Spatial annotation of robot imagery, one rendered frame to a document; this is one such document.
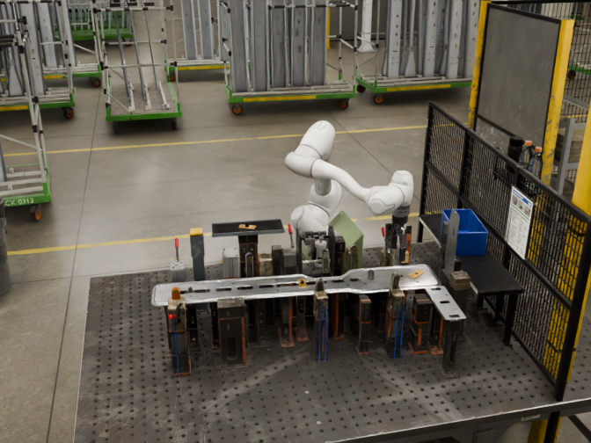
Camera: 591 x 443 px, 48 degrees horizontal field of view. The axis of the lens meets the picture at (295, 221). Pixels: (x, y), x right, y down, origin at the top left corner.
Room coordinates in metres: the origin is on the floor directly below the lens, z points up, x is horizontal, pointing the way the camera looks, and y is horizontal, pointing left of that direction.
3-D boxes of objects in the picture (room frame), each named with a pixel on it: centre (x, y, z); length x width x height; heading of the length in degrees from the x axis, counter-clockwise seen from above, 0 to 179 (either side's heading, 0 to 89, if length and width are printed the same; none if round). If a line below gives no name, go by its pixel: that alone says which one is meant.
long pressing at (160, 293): (2.77, -0.01, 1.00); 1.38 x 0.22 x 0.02; 98
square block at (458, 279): (2.76, -0.78, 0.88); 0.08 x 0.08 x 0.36; 8
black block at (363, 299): (2.65, -0.33, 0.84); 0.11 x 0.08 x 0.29; 8
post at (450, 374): (2.50, -0.70, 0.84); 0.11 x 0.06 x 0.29; 8
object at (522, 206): (2.83, -1.05, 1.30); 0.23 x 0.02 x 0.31; 8
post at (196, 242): (3.04, 0.50, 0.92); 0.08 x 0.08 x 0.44; 8
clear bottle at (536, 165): (2.94, -1.13, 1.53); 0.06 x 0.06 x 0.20
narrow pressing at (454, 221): (2.88, -0.75, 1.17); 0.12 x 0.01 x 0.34; 8
